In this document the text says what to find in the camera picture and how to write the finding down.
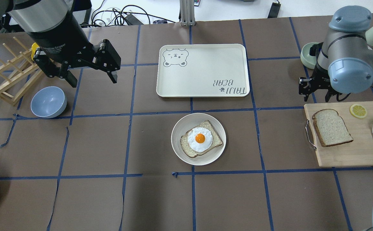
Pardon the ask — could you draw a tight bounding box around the lemon slice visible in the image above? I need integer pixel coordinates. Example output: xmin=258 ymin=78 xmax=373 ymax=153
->
xmin=349 ymin=104 xmax=368 ymax=119

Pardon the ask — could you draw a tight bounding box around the fried egg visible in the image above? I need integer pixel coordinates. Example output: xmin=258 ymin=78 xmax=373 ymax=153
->
xmin=187 ymin=127 xmax=213 ymax=153

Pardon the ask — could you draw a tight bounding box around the green bowl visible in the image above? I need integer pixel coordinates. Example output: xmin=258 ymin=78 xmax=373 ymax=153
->
xmin=300 ymin=42 xmax=321 ymax=70

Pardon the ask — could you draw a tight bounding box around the wooden dish rack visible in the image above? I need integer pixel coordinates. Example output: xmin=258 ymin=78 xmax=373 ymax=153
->
xmin=0 ymin=33 xmax=43 ymax=106

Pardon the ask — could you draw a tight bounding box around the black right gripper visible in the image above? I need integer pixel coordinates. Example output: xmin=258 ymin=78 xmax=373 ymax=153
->
xmin=299 ymin=43 xmax=350 ymax=102

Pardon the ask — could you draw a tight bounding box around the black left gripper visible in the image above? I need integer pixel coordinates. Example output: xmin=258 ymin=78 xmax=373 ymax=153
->
xmin=32 ymin=14 xmax=121 ymax=88

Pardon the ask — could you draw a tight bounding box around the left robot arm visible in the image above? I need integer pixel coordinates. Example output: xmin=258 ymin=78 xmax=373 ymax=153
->
xmin=0 ymin=0 xmax=121 ymax=88

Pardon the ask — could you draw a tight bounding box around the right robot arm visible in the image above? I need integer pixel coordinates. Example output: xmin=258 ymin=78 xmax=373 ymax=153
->
xmin=299 ymin=5 xmax=373 ymax=102

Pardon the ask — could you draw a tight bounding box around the bread slice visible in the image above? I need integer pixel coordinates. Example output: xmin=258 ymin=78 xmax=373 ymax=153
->
xmin=180 ymin=120 xmax=223 ymax=158
xmin=312 ymin=109 xmax=353 ymax=147

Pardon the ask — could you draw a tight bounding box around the yellow cup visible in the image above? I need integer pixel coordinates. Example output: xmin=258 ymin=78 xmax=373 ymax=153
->
xmin=31 ymin=42 xmax=40 ymax=61

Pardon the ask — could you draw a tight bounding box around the wooden cutting board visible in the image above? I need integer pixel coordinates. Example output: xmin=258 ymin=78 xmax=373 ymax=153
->
xmin=304 ymin=101 xmax=373 ymax=167

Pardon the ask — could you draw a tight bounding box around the blue bowl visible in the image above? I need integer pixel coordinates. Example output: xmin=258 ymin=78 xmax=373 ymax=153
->
xmin=30 ymin=86 xmax=67 ymax=119

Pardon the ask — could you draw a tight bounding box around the bread slice under egg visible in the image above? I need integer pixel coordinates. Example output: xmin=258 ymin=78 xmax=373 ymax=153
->
xmin=180 ymin=120 xmax=223 ymax=158

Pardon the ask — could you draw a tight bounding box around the white plate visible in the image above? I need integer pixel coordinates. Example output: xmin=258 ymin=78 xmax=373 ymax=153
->
xmin=171 ymin=113 xmax=227 ymax=166

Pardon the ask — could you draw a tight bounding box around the cream bear tray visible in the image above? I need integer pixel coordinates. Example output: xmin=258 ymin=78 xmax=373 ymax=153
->
xmin=156 ymin=44 xmax=250 ymax=98

